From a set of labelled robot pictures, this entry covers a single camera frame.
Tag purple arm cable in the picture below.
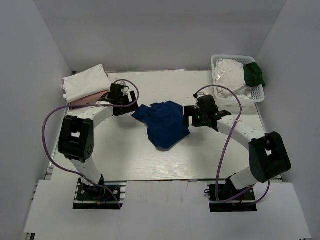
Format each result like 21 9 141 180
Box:
193 84 271 204
42 79 141 210

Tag white t shirt in basket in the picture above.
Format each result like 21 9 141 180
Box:
214 58 252 100

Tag dark green t shirt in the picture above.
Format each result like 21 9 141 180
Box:
243 62 266 88

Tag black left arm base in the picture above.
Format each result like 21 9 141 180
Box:
72 178 126 210

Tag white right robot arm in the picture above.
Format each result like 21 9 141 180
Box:
183 95 292 200

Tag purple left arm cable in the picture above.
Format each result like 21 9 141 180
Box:
42 79 141 210

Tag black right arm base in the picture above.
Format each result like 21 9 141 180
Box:
204 184 257 213

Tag folded white t shirt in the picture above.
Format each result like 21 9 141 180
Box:
62 64 112 103

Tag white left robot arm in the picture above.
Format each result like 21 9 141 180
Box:
58 82 140 200

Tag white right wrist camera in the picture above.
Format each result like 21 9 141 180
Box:
193 92 206 100

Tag folded pink t shirt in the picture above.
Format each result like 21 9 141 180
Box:
69 90 109 106

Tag blue t shirt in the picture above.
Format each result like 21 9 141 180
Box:
132 101 190 150

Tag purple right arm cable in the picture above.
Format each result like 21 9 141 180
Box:
193 84 271 204

